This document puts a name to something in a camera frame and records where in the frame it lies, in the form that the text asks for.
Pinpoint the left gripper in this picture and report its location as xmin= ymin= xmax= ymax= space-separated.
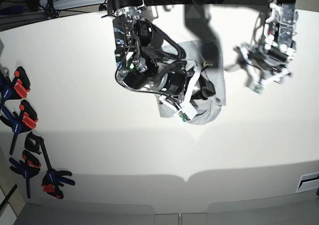
xmin=234 ymin=42 xmax=292 ymax=85

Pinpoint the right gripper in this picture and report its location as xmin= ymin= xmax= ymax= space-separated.
xmin=158 ymin=65 xmax=216 ymax=110

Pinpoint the grey T-shirt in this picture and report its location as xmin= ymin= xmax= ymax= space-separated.
xmin=150 ymin=39 xmax=226 ymax=125

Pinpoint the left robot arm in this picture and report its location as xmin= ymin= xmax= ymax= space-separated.
xmin=236 ymin=0 xmax=299 ymax=94

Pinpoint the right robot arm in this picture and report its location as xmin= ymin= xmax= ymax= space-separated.
xmin=107 ymin=0 xmax=215 ymax=111

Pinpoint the white label holder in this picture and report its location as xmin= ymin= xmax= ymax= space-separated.
xmin=296 ymin=172 xmax=319 ymax=193

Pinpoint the black bar clamp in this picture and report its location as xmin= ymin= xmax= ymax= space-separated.
xmin=24 ymin=132 xmax=75 ymax=200

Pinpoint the blue red clamp middle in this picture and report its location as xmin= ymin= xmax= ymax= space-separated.
xmin=0 ymin=99 xmax=38 ymax=155

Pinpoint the blue red clamp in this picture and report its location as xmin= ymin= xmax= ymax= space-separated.
xmin=9 ymin=150 xmax=41 ymax=199
xmin=0 ymin=99 xmax=38 ymax=155
xmin=0 ymin=66 xmax=30 ymax=108

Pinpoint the blue red clamp top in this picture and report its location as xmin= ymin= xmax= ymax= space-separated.
xmin=0 ymin=66 xmax=30 ymax=108

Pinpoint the blue red clamp lower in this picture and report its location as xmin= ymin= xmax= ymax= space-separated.
xmin=9 ymin=150 xmax=41 ymax=199

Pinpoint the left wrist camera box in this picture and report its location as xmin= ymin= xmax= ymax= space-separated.
xmin=249 ymin=81 xmax=265 ymax=94

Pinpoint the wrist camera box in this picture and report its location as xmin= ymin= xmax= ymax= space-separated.
xmin=249 ymin=81 xmax=265 ymax=94
xmin=177 ymin=103 xmax=197 ymax=122

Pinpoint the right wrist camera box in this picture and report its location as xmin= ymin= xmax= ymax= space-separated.
xmin=177 ymin=103 xmax=197 ymax=122

